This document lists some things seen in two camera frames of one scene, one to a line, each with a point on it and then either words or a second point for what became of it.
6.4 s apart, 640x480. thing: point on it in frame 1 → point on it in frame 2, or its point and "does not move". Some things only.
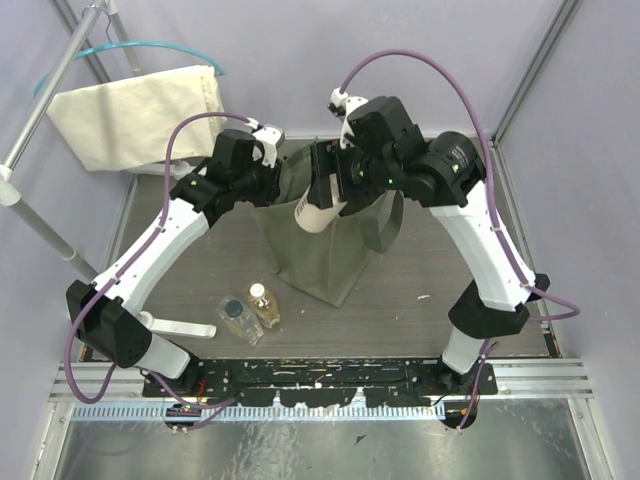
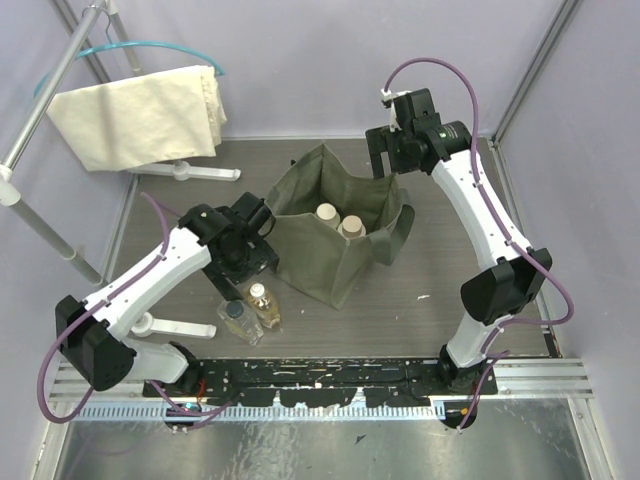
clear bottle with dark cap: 241,320 does not move
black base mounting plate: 336,382 does not move
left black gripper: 272,185 → 245,267
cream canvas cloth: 127,123 does not move
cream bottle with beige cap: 314,219 → 352,227
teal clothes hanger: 133,43 does not move
